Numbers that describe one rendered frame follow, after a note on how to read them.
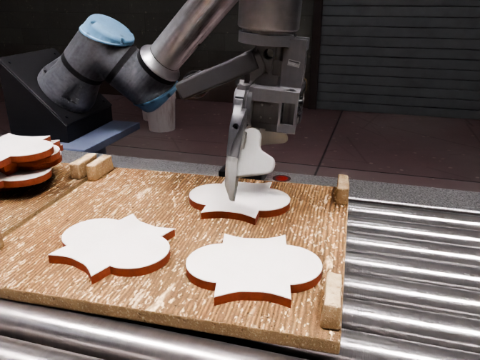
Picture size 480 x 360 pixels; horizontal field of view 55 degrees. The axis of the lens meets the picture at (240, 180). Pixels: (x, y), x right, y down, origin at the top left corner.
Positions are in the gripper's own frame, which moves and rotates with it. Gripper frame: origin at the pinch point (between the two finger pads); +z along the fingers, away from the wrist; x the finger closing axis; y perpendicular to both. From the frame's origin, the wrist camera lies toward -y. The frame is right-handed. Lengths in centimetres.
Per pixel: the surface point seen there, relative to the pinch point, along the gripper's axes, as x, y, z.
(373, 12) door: 461, 30, -9
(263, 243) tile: -12.6, 5.9, 2.0
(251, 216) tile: -5.9, 3.0, 2.2
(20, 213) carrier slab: -10.1, -28.1, 5.5
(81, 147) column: 36, -47, 13
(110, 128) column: 53, -48, 13
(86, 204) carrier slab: -5.5, -20.7, 5.0
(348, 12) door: 463, 5, -7
